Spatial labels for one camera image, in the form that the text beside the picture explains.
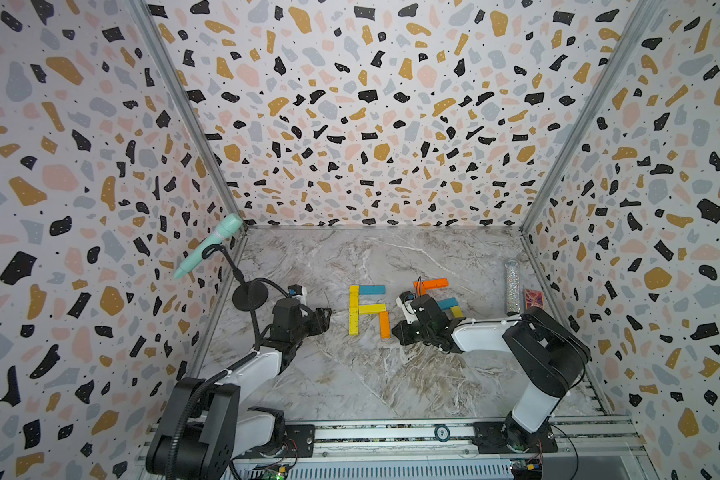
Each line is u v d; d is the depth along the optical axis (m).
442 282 1.07
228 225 0.76
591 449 0.75
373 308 0.98
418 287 1.01
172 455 0.35
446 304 1.01
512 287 1.01
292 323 0.70
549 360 0.48
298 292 0.80
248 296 1.01
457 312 0.98
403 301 0.86
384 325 0.94
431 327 0.74
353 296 1.00
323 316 0.82
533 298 1.00
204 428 0.41
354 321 0.95
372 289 1.03
